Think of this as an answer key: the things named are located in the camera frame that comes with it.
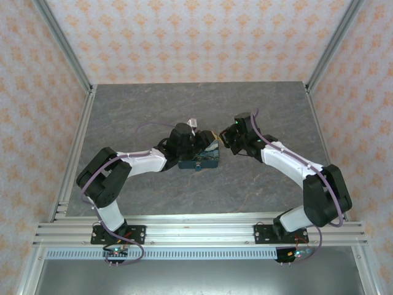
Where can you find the blue painted tin box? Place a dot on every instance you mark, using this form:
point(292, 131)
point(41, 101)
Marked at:
point(208, 155)

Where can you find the small blue padlock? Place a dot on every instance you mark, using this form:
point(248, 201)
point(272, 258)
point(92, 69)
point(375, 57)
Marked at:
point(198, 167)

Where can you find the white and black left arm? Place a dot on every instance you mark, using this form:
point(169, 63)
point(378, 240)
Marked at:
point(144, 161)

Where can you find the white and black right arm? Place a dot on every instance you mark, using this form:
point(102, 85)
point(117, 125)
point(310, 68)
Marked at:
point(285, 163)

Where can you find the grey metal sheet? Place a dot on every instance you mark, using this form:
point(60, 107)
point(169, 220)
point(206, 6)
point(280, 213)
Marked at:
point(199, 278)

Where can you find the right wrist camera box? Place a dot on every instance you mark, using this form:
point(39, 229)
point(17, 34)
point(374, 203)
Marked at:
point(244, 121)

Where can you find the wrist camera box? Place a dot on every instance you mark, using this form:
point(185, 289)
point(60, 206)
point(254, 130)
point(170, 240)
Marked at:
point(192, 123)
point(244, 121)

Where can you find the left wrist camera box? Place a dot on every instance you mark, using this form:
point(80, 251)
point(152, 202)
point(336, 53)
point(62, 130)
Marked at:
point(192, 123)

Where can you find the aluminium side rail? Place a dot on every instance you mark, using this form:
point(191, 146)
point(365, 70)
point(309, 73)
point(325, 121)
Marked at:
point(318, 123)
point(73, 153)

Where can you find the aluminium cross rail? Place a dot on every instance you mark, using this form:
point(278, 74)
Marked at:
point(199, 230)

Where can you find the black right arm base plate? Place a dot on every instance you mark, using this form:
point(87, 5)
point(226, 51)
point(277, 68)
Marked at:
point(261, 233)

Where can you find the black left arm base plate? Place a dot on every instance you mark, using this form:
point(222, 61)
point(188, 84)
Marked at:
point(138, 233)

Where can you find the aluminium corner post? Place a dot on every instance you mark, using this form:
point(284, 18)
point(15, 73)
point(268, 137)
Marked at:
point(66, 46)
point(334, 46)

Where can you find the aluminium frame leg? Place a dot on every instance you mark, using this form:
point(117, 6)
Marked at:
point(365, 270)
point(30, 270)

